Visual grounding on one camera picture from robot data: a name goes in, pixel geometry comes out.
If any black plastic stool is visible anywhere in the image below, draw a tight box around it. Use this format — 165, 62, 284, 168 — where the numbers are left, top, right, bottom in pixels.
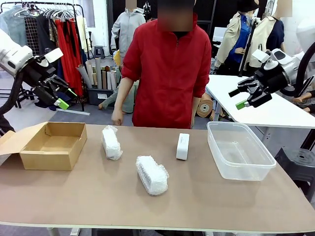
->
274, 147, 315, 195

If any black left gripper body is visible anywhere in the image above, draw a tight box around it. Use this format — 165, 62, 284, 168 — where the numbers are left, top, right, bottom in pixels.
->
24, 57, 57, 89

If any brown cardboard spool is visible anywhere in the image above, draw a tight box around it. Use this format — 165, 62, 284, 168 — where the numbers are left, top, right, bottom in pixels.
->
196, 93, 214, 120

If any person in red jacket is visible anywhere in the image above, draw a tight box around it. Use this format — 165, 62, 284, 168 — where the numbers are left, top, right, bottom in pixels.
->
112, 0, 212, 130

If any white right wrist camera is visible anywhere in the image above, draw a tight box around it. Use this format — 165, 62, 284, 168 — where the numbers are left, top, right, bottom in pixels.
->
251, 49, 271, 63

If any white work table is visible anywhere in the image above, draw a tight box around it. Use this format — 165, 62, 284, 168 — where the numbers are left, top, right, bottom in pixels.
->
205, 74, 315, 130

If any large bubble-wrapped clock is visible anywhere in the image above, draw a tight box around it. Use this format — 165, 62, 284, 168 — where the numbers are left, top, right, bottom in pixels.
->
136, 155, 170, 196

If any dark clothes pile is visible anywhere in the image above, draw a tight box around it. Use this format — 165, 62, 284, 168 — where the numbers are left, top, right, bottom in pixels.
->
34, 97, 58, 112

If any black cable sleeve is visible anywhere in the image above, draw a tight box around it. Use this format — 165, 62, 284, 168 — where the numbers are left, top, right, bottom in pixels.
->
0, 113, 15, 136

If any small grey stool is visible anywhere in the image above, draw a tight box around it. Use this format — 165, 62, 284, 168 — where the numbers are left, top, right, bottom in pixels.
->
93, 45, 106, 59

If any small white box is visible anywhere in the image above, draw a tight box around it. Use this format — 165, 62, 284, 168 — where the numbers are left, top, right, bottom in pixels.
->
176, 133, 190, 161

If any black arm hose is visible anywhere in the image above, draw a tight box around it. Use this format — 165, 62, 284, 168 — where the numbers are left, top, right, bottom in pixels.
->
294, 41, 315, 97
0, 70, 25, 115

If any clear plastic container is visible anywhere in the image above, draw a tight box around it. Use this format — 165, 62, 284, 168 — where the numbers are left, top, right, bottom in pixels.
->
206, 121, 277, 182

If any cream paper roll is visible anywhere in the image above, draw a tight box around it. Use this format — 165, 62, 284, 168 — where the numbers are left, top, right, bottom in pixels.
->
85, 60, 95, 87

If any slim bubble-wrapped clock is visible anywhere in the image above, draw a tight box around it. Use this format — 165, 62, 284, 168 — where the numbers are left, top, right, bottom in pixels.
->
101, 125, 124, 161

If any open brown cardboard box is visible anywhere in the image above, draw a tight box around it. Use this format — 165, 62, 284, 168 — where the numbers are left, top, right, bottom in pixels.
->
0, 121, 88, 172

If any mannequin in cream vest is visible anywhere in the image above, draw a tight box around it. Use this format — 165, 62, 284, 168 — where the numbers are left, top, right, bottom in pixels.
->
248, 9, 287, 72

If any black metal stand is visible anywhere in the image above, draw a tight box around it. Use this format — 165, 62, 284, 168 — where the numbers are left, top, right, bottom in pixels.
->
0, 87, 35, 109

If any mannequin in green clothes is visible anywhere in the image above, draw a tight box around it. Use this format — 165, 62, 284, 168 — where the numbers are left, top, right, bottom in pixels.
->
98, 81, 140, 114

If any bare reclining mannequin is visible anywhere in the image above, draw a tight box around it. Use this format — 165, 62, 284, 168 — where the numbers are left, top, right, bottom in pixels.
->
292, 82, 315, 113

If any tall grey paper roll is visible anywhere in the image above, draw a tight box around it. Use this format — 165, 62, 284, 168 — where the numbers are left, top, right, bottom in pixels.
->
95, 58, 103, 89

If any grey storage bin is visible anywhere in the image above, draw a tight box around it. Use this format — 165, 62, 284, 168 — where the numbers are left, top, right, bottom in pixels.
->
86, 87, 118, 106

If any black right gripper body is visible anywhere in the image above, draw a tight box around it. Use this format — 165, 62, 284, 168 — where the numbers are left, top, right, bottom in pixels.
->
255, 64, 291, 94

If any mannequin in beige coat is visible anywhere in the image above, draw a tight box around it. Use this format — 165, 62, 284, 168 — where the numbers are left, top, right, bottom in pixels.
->
214, 0, 259, 76

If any black hanging garment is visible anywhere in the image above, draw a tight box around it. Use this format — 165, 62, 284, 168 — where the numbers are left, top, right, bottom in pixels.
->
36, 14, 60, 69

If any black bucket hat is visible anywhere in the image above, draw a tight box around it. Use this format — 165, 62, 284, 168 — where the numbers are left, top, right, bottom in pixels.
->
236, 0, 259, 13

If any black right arm hose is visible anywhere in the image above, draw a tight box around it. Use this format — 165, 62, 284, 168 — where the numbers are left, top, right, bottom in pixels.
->
294, 41, 315, 97

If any red hanging dress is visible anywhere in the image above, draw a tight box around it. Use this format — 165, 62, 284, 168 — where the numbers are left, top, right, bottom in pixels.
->
54, 19, 84, 96

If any pale blue hanging garment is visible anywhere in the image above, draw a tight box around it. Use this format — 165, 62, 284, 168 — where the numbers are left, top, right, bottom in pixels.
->
0, 6, 28, 47

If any black tripod pole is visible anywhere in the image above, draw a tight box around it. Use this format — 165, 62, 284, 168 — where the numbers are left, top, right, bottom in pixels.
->
238, 17, 261, 77

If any person's right hand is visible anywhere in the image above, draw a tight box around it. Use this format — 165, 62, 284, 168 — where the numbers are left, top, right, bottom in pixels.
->
111, 108, 124, 126

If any leaning grey paper roll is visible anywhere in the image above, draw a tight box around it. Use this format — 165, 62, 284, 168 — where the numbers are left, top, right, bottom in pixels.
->
75, 64, 93, 89

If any black left arm hose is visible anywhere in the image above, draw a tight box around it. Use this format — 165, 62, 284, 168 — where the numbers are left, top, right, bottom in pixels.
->
0, 70, 25, 115

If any person's right forearm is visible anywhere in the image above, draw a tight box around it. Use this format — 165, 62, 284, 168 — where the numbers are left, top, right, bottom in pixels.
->
114, 76, 135, 113

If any white table leg frame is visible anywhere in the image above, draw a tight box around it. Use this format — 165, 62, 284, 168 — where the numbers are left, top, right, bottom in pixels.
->
46, 227, 82, 236

